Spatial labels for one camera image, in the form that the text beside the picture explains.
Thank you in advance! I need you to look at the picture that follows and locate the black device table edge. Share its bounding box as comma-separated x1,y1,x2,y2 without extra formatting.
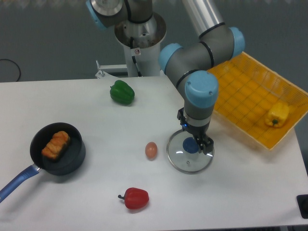
296,194,308,219

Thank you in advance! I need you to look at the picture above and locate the black pot blue handle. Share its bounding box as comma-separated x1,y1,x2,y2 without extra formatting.
0,122,86,202

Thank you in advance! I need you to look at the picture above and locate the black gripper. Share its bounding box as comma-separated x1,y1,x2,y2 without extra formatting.
184,122,214,154

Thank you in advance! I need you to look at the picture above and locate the glass lid blue knob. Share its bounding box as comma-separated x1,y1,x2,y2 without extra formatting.
167,130,214,174

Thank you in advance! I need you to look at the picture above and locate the orange bread loaf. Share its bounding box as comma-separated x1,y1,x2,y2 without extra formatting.
41,131,70,161

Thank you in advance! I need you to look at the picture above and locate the black cable on floor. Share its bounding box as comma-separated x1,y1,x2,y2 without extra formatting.
0,59,22,83

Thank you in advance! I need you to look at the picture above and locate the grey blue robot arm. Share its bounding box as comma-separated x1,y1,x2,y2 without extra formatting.
86,0,245,154

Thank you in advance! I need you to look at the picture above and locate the yellow plastic basket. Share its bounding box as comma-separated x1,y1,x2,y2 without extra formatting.
209,52,308,150

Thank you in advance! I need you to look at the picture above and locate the green bell pepper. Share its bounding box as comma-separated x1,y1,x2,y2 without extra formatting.
110,80,135,105

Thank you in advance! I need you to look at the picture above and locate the brown egg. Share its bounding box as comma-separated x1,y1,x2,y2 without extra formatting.
145,142,158,159

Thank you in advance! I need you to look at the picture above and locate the yellow bell pepper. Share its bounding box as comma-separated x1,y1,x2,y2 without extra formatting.
265,102,290,128

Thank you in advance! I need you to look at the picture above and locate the red bell pepper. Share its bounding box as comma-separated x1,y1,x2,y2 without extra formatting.
118,187,150,210

